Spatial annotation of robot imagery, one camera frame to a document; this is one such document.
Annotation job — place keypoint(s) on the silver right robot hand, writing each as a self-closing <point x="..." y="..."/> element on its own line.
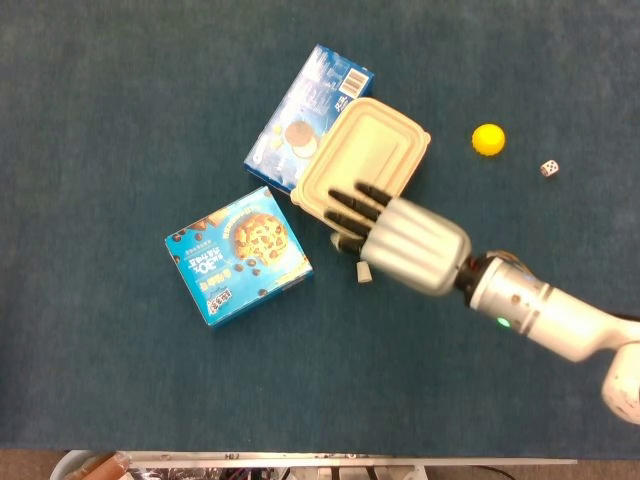
<point x="420" y="245"/>

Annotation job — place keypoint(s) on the small white cylinder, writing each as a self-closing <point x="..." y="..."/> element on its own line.
<point x="364" y="272"/>

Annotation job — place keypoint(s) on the beige lidded plastic container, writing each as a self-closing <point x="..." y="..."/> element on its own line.
<point x="365" y="145"/>

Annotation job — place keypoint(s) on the yellow ball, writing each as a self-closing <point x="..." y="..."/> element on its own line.
<point x="488" y="140"/>

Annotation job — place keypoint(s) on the small white die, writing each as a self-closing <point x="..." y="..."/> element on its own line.
<point x="549" y="168"/>

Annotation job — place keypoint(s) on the blue chocolate chip cookie box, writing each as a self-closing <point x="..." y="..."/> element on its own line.
<point x="235" y="280"/>

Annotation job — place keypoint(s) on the blue Oreo cookie box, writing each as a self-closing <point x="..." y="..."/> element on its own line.
<point x="320" y="85"/>

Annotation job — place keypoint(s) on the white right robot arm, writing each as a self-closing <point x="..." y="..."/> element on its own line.
<point x="550" y="315"/>

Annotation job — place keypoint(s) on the grey metal table edge bar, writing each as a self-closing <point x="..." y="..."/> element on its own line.
<point x="300" y="460"/>

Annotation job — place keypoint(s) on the teal felt table cloth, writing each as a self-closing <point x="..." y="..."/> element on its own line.
<point x="100" y="125"/>

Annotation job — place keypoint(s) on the brown packet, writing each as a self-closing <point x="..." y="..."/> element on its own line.
<point x="100" y="466"/>

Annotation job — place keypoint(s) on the white round bin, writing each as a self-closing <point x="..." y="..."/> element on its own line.
<point x="60" y="467"/>

